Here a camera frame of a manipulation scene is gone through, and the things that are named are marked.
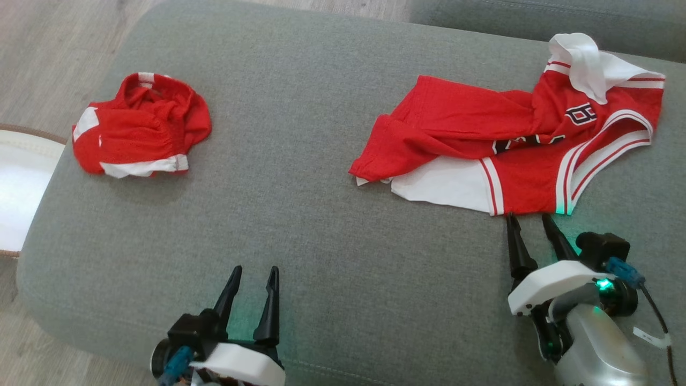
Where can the red basketball jersey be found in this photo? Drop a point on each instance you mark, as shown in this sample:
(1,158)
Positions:
(455,118)

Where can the white basket brown rim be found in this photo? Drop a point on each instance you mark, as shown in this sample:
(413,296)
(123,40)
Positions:
(21,182)

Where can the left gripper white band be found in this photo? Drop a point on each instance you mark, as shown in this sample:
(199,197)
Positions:
(241,364)

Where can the red white-striped shorts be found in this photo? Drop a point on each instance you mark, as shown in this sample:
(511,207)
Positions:
(134,134)

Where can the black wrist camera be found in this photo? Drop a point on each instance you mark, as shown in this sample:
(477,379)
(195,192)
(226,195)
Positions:
(185,332)
(603,246)

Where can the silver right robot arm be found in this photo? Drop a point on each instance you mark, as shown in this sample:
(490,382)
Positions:
(600,348)

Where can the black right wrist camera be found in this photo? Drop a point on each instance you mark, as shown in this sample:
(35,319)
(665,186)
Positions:
(603,246)

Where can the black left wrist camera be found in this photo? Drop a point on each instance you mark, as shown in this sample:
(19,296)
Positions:
(185,332)

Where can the grey fabric sofa cushion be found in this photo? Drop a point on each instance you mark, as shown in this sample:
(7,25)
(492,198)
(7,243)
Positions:
(563,21)

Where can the grey fabric sofa seat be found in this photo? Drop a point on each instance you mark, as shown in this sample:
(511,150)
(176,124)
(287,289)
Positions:
(332,230)

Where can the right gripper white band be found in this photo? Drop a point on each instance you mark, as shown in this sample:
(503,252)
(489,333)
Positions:
(552,281)

